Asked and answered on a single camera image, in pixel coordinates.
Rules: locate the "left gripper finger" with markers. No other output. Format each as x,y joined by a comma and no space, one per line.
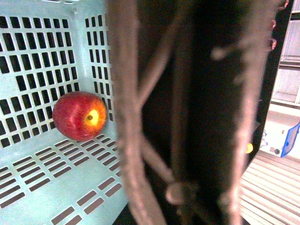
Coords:
187,78

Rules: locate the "red yellow apple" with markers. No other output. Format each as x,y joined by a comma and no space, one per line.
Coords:
79,115

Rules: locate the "light blue plastic basket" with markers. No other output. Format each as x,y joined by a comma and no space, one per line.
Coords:
59,160

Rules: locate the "yellow lemon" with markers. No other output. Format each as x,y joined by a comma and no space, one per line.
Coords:
249,148

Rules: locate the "white chest freezer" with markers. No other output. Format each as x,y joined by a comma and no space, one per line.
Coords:
281,138

